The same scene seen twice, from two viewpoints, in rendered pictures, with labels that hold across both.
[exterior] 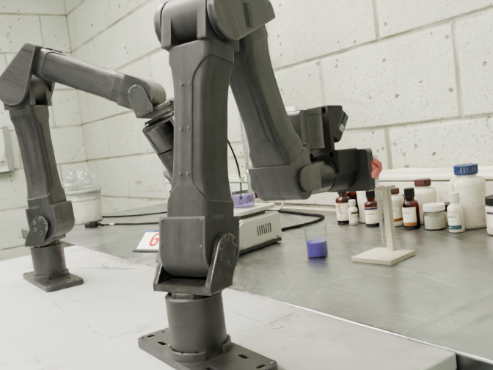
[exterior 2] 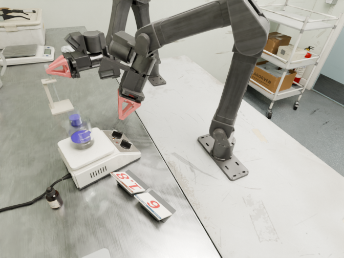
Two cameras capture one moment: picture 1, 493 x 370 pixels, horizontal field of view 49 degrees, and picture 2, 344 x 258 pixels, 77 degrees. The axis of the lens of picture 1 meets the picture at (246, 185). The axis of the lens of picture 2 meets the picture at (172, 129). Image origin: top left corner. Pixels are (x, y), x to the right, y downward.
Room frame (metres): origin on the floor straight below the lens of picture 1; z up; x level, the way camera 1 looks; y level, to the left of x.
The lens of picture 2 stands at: (1.60, 0.30, 1.42)
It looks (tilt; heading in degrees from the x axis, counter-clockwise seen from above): 40 degrees down; 186
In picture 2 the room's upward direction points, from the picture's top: 4 degrees clockwise
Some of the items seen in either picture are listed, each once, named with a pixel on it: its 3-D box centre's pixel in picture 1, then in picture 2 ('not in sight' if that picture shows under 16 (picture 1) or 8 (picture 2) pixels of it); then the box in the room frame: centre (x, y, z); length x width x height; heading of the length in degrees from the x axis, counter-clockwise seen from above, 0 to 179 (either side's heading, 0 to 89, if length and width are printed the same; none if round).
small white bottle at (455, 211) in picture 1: (455, 211); not in sight; (1.09, -0.41, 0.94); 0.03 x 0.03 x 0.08
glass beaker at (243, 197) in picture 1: (241, 189); (79, 133); (1.20, 0.01, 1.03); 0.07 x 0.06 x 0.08; 136
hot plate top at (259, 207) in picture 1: (239, 209); (86, 146); (1.21, 0.02, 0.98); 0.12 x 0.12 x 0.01; 47
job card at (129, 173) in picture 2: not in sight; (129, 180); (1.25, 0.16, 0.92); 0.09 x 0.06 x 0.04; 56
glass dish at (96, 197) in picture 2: not in sight; (97, 197); (1.31, 0.08, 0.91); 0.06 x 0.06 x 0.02
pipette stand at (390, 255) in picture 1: (380, 222); (57, 93); (0.94, -0.22, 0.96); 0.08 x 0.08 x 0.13; 42
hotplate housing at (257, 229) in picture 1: (233, 230); (98, 153); (1.19, 0.04, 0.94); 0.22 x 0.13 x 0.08; 137
